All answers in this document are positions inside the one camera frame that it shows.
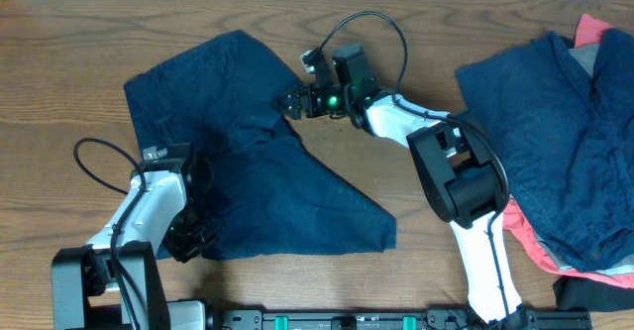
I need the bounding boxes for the navy blue garment pile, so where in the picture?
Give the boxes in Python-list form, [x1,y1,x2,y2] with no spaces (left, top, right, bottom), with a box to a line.
[456,29,633,272]

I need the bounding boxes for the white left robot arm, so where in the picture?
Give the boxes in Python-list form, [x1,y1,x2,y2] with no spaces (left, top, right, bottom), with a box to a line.
[52,157,213,329]

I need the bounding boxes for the red garment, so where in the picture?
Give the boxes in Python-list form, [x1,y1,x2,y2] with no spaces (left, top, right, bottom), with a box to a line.
[503,13,633,289]

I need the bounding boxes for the black garment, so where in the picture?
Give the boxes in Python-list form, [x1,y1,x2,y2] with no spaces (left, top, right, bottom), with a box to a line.
[553,276,633,312]

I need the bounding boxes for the navy blue shorts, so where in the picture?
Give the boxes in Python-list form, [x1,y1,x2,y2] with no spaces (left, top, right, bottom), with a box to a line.
[124,31,397,261]

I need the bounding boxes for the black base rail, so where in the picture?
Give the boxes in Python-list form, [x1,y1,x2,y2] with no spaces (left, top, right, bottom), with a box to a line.
[167,299,593,330]

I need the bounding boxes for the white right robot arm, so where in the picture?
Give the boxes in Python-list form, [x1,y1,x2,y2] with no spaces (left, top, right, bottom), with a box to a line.
[273,83,531,329]

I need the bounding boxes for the grey garment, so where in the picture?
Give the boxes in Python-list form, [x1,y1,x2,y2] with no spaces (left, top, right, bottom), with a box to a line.
[534,44,633,276]

